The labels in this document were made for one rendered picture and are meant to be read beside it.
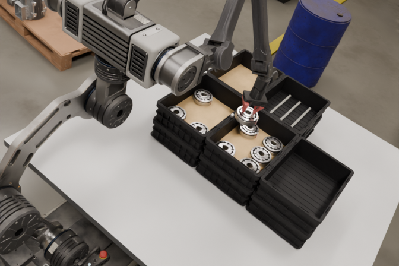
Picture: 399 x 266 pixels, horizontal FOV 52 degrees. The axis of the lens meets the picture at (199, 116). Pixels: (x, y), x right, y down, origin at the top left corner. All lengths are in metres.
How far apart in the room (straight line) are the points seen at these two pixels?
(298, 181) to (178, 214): 0.58
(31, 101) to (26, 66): 0.43
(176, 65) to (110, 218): 0.80
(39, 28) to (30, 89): 0.63
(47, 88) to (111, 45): 2.10
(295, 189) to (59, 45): 2.34
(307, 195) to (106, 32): 1.15
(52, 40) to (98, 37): 2.28
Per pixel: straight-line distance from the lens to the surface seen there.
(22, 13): 3.81
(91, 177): 1.88
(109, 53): 1.34
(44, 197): 2.68
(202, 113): 2.08
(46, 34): 3.69
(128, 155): 1.98
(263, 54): 1.67
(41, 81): 3.44
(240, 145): 2.00
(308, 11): 3.76
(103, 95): 1.46
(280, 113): 2.28
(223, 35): 1.39
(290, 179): 1.96
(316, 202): 1.94
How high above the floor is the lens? 2.18
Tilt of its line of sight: 41 degrees down
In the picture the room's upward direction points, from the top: 18 degrees clockwise
